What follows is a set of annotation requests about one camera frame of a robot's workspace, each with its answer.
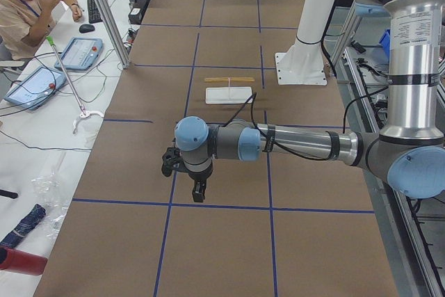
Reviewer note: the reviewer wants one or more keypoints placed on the aluminium frame post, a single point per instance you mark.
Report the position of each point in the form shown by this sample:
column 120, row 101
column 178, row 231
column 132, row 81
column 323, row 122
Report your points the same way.
column 113, row 32

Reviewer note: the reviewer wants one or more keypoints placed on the person in beige shirt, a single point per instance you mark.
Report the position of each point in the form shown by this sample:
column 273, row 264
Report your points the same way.
column 25, row 24

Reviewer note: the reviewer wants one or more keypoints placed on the brown paper table cover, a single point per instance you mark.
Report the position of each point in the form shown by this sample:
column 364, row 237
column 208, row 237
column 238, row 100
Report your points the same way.
column 277, row 226

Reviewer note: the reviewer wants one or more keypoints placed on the far blue teach pendant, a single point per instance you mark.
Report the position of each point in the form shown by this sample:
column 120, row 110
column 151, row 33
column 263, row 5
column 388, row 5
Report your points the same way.
column 80, row 53

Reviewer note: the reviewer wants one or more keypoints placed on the near blue teach pendant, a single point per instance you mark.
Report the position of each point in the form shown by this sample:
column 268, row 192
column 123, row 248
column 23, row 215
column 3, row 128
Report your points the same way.
column 36, row 89

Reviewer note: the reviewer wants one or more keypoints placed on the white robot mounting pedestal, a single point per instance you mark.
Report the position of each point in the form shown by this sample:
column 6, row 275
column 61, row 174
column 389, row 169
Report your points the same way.
column 303, row 63

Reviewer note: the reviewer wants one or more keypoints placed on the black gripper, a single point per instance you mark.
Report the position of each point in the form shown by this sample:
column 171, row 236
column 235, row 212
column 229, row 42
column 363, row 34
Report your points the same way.
column 199, row 176

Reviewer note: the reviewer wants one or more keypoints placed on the black keyboard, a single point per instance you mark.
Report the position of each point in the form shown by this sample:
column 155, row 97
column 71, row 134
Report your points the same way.
column 94, row 15

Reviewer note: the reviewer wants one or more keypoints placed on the black computer mouse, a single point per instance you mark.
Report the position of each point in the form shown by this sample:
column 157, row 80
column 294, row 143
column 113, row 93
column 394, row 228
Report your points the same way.
column 86, row 28

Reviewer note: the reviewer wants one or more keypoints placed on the black box device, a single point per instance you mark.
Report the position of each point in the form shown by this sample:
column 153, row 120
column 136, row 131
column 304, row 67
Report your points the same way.
column 135, row 16

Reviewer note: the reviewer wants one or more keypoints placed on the clear plastic bag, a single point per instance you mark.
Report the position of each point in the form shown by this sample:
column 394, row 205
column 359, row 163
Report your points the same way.
column 53, row 197

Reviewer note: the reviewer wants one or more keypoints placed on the white wooden towel rack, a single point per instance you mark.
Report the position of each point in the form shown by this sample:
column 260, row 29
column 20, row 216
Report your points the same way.
column 235, row 90

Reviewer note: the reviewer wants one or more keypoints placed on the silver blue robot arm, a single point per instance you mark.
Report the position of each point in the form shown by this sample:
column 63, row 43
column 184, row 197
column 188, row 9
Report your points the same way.
column 407, row 153

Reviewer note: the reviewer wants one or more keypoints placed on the reacher grabber stick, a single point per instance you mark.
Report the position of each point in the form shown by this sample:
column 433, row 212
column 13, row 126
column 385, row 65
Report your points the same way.
column 84, row 112

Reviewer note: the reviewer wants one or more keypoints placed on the blue teach pendant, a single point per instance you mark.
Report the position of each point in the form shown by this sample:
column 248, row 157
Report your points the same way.
column 36, row 89
column 80, row 53

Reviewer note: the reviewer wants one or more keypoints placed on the folded dark blue umbrella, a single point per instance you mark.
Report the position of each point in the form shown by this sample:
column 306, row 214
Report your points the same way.
column 24, row 227

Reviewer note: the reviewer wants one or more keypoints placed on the red cylinder bottle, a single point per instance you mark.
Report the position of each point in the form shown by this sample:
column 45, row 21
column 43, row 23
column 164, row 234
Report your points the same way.
column 18, row 261

